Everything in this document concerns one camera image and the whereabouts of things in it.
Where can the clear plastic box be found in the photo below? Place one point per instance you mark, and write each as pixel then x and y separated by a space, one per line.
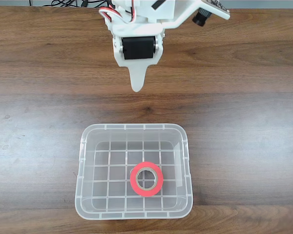
pixel 117 158

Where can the red tape roll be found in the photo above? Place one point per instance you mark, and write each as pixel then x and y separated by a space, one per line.
pixel 133 182

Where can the gripper-mounted camera module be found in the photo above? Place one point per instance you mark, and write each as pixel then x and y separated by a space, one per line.
pixel 201 17

